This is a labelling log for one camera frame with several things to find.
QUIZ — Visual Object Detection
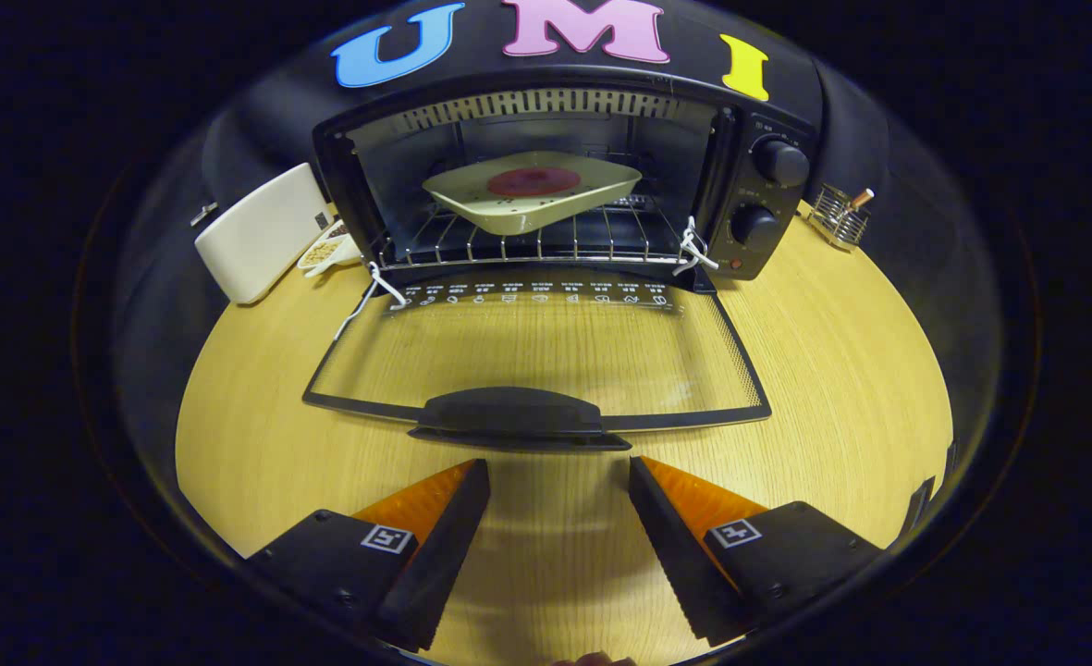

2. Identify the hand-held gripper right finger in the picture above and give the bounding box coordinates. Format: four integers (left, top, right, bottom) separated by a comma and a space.
627, 455, 887, 648

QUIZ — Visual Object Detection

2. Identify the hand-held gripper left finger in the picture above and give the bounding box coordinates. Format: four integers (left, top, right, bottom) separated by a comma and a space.
248, 458, 493, 653

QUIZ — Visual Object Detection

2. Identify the black toaster oven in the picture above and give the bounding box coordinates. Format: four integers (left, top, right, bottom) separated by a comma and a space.
302, 67, 824, 454

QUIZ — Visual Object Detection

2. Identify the cream food tray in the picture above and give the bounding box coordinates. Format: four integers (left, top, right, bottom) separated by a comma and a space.
422, 151, 644, 237

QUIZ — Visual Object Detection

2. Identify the pink round ham slice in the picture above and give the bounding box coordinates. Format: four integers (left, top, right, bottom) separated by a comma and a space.
486, 167, 582, 198

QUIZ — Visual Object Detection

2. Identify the white bread toaster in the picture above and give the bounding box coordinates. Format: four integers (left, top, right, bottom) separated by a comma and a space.
194, 163, 336, 306

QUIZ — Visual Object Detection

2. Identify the black chair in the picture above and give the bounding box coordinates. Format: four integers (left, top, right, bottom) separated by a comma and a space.
899, 476, 937, 542

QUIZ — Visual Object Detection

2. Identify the black backdrop cloth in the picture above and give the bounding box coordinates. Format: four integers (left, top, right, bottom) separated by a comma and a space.
111, 0, 1000, 371

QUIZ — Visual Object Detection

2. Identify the metal wire holder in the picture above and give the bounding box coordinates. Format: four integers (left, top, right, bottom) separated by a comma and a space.
806, 183, 872, 253

